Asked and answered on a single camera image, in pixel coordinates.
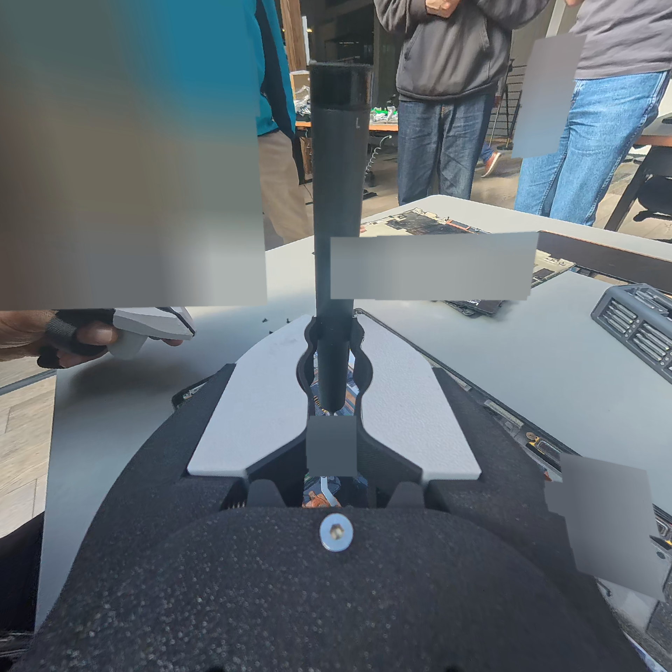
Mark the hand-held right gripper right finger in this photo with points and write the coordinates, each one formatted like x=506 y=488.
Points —
x=420 y=420

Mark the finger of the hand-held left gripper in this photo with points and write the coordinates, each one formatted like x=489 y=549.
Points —
x=185 y=317
x=147 y=323

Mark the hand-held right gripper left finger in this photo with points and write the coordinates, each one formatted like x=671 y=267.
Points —
x=246 y=414

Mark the black laptop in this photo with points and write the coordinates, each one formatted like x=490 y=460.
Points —
x=498 y=414

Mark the black laptop battery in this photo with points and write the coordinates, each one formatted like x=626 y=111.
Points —
x=472 y=308

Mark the laptop bottom cover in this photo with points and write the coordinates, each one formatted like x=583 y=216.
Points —
x=420 y=220

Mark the black electric screwdriver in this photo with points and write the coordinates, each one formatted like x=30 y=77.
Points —
x=338 y=183

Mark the white desk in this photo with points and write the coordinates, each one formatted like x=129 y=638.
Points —
x=525 y=357

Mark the black wood-edged desk panel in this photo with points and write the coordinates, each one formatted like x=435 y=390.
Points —
x=603 y=257

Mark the black desk leg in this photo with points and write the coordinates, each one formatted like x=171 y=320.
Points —
x=627 y=194

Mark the grey wood-edged desk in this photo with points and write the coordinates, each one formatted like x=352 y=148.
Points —
x=653 y=136

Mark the person's left hand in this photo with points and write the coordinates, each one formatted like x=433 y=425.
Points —
x=26 y=336

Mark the grey screwdriver bit case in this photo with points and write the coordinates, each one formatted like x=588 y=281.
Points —
x=640 y=330

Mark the person's dark clothing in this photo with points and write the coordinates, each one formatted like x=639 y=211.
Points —
x=21 y=577

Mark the cluttered wood-edged table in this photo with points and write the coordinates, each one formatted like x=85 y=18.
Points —
x=383 y=125

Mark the black office chair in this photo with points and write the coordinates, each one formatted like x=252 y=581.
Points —
x=656 y=199

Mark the black tripod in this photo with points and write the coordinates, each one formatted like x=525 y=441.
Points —
x=504 y=105

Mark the wooden post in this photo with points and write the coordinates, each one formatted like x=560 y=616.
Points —
x=294 y=31

